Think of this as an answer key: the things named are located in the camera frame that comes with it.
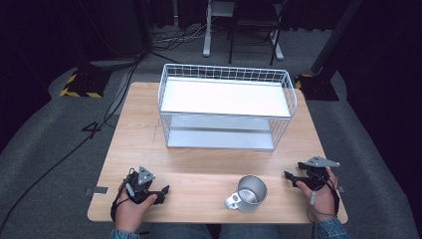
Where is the white wire two-tier rack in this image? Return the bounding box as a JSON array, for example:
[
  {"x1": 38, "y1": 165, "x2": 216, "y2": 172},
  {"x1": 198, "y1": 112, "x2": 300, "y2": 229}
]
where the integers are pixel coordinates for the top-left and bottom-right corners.
[{"x1": 157, "y1": 63, "x2": 299, "y2": 152}]

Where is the silver metal mug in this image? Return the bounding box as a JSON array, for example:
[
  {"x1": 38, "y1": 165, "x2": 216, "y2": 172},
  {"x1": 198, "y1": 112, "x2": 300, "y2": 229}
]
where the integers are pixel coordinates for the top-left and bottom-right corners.
[{"x1": 224, "y1": 174, "x2": 269, "y2": 214}]

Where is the black stand base hazard tape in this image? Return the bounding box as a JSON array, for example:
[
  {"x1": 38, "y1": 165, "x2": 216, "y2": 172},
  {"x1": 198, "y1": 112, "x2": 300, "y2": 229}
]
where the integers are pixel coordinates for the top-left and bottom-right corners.
[
  {"x1": 294, "y1": 73, "x2": 340, "y2": 103},
  {"x1": 59, "y1": 67, "x2": 113, "y2": 100}
]

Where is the grey tape strip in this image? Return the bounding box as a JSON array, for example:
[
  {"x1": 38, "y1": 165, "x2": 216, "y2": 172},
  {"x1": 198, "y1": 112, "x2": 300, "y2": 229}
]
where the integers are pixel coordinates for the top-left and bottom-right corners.
[{"x1": 85, "y1": 186, "x2": 109, "y2": 197}]

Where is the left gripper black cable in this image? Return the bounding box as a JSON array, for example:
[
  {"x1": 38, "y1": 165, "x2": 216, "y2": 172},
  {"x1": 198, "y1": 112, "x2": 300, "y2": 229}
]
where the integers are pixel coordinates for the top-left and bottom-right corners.
[{"x1": 109, "y1": 168, "x2": 136, "y2": 223}]

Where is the person's right hand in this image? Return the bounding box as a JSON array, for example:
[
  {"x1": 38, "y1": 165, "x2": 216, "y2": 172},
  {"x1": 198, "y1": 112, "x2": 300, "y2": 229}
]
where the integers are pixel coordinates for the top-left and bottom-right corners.
[{"x1": 296, "y1": 167, "x2": 339, "y2": 222}]

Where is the long black floor cable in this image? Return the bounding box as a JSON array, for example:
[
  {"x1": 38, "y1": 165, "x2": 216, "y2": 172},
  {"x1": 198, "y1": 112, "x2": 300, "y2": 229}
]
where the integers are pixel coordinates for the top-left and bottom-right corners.
[{"x1": 0, "y1": 54, "x2": 144, "y2": 230}]

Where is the bundle of floor cables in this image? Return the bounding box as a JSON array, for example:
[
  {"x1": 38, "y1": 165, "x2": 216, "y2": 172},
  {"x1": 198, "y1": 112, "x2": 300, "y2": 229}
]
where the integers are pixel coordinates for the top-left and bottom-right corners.
[{"x1": 151, "y1": 19, "x2": 213, "y2": 52}]

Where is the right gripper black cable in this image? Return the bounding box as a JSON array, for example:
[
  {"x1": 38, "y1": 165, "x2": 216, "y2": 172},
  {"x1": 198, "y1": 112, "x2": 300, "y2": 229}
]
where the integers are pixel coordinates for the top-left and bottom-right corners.
[{"x1": 306, "y1": 168, "x2": 341, "y2": 239}]

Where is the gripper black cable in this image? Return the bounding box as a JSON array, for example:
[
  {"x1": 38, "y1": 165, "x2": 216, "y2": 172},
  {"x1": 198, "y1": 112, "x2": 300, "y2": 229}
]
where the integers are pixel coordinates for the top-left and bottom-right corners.
[
  {"x1": 109, "y1": 168, "x2": 136, "y2": 223},
  {"x1": 306, "y1": 168, "x2": 341, "y2": 239}
]

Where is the person's left hand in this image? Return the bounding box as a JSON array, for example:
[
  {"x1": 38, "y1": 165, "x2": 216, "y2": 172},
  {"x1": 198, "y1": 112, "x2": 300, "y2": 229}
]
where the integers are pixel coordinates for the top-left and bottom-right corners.
[{"x1": 113, "y1": 190, "x2": 159, "y2": 234}]

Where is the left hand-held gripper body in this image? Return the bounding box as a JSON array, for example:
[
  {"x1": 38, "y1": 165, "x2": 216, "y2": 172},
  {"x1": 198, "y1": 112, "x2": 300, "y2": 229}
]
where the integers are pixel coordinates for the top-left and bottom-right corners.
[{"x1": 123, "y1": 165, "x2": 157, "y2": 205}]

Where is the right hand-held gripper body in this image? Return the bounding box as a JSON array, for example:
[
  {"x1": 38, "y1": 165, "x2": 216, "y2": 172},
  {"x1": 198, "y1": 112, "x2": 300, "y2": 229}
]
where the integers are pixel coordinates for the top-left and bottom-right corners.
[{"x1": 304, "y1": 155, "x2": 341, "y2": 191}]

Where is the black folding chair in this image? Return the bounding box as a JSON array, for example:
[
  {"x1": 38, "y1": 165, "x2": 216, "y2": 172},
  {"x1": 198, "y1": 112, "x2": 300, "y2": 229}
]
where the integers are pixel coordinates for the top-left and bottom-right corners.
[{"x1": 227, "y1": 0, "x2": 291, "y2": 66}]

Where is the white desk frame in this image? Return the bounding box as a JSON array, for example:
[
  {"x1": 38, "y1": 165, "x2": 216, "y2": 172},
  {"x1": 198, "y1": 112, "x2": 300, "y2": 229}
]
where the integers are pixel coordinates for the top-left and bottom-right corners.
[{"x1": 202, "y1": 0, "x2": 285, "y2": 62}]

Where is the black slanted stand pole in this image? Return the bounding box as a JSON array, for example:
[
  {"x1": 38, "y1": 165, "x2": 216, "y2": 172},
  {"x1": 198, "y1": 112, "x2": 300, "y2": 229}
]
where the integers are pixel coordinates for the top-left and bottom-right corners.
[{"x1": 310, "y1": 0, "x2": 365, "y2": 76}]

